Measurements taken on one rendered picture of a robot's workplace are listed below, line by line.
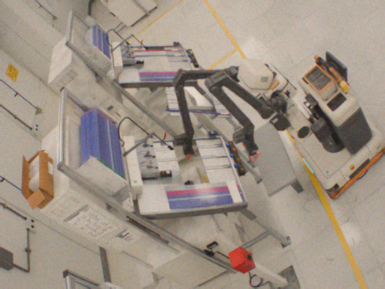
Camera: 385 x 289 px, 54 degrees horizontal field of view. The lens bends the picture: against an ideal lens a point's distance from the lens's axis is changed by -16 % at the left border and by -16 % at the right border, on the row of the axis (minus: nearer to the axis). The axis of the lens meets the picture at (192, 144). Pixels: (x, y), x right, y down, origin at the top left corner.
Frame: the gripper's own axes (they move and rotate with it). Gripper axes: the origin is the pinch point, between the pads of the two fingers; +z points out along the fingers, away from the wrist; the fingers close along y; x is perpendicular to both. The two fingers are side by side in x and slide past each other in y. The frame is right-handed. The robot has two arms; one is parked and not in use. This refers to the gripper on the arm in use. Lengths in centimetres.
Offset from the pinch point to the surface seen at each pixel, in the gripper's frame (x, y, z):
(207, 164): 12.8, 7.1, 1.7
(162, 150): -16.3, -10.3, -1.0
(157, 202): -28.4, 38.8, -0.9
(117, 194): -54, 41, -16
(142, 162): -33.3, 7.3, -8.3
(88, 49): -67, -106, -41
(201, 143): 13.8, -15.2, 1.4
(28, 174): -114, 25, -25
